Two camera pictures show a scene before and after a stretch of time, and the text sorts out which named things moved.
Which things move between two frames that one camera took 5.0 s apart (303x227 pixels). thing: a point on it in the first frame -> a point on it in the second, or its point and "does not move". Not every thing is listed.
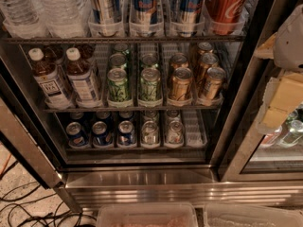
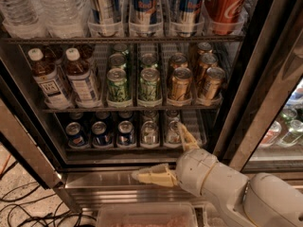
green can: x=117 y=61 does not move
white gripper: x=290 y=40 -> x=195 y=170
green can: x=117 y=95 does not move
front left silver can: x=150 y=134 does not move
